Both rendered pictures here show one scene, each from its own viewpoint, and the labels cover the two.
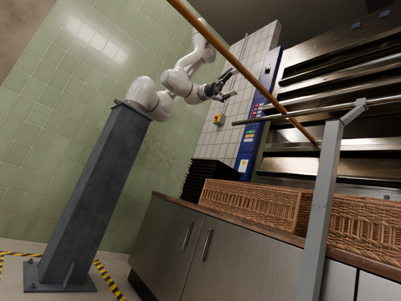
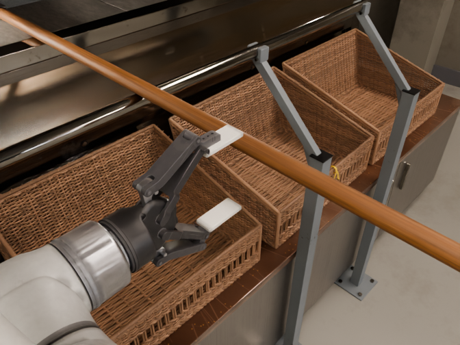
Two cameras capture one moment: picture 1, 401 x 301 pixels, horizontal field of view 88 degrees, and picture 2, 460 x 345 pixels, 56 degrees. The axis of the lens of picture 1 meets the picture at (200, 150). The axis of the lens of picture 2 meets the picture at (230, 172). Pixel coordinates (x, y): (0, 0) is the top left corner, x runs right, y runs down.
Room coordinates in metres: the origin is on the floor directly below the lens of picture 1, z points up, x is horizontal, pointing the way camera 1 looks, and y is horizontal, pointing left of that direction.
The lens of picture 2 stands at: (0.97, 0.42, 1.58)
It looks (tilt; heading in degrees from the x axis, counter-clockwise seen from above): 38 degrees down; 259
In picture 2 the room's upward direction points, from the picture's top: straight up
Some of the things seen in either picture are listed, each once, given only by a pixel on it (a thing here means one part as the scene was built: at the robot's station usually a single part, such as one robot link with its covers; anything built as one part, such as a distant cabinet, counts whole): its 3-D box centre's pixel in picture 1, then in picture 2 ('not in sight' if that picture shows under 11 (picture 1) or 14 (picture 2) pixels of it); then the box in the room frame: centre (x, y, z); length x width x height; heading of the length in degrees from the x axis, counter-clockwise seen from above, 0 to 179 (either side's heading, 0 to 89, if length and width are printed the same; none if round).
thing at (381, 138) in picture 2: not in sight; (362, 89); (0.11, -1.11, 0.72); 0.56 x 0.49 x 0.28; 35
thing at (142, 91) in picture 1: (142, 93); not in sight; (1.31, 0.50, 1.17); 0.18 x 0.16 x 0.22; 152
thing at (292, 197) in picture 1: (270, 200); (131, 235); (1.09, -0.43, 0.72); 0.56 x 0.49 x 0.28; 35
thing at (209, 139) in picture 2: not in sight; (202, 137); (0.92, -0.04, 1.28); 0.05 x 0.01 x 0.03; 36
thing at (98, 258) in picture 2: (206, 92); (92, 262); (1.07, 0.07, 1.19); 0.09 x 0.06 x 0.09; 126
